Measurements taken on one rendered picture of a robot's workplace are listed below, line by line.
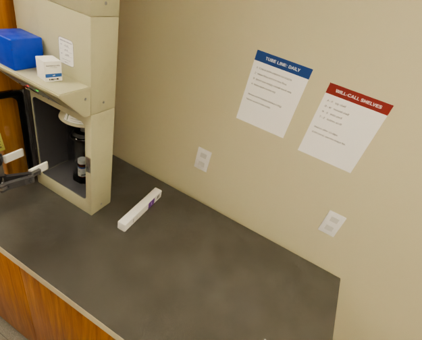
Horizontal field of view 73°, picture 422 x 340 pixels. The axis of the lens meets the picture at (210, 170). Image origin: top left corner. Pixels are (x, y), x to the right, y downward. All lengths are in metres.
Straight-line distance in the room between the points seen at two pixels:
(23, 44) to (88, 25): 0.22
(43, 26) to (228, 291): 1.09
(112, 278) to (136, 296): 0.11
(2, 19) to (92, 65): 0.37
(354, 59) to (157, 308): 1.04
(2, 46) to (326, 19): 0.98
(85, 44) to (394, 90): 0.95
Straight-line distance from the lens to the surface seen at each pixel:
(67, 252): 1.21
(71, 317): 1.31
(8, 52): 1.08
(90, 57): 0.97
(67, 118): 1.18
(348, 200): 1.25
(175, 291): 1.12
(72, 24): 1.00
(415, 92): 1.10
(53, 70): 1.01
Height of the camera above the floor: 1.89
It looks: 34 degrees down
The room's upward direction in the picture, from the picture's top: 16 degrees clockwise
